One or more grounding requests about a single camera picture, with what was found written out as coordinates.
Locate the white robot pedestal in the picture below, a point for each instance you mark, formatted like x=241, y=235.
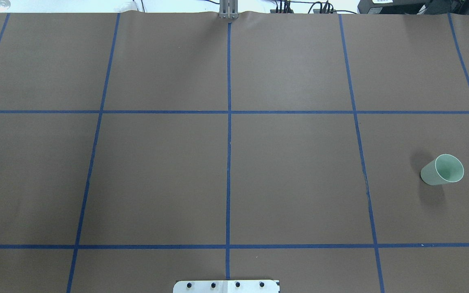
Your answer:
x=227, y=286

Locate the black box with label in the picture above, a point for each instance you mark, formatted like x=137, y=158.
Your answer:
x=390, y=7

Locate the aluminium frame post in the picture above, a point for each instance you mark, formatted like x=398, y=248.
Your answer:
x=228, y=9

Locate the green plastic cup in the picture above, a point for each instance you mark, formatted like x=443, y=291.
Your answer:
x=444, y=169

